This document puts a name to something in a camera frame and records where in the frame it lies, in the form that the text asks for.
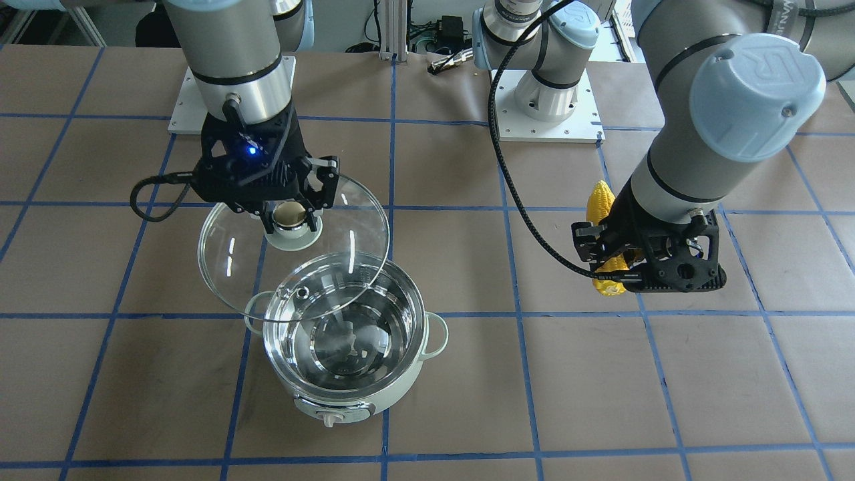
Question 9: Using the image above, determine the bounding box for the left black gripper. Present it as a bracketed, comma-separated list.
[571, 194, 727, 293]

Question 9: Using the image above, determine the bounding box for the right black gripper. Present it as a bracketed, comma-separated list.
[194, 107, 339, 234]

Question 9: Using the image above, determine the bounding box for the glass pot lid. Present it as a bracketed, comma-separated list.
[196, 176, 390, 323]

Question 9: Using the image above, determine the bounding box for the yellow corn cob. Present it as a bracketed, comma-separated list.
[586, 180, 629, 297]

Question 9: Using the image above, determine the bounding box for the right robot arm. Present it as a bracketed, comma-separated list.
[132, 1, 339, 234]

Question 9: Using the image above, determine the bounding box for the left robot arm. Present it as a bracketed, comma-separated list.
[473, 1, 853, 293]

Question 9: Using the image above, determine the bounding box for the mint green pot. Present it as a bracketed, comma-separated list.
[245, 251, 449, 428]

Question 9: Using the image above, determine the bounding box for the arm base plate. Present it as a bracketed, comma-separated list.
[496, 70, 605, 143]
[168, 55, 296, 135]

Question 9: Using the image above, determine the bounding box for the aluminium frame post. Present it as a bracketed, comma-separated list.
[377, 0, 409, 63]

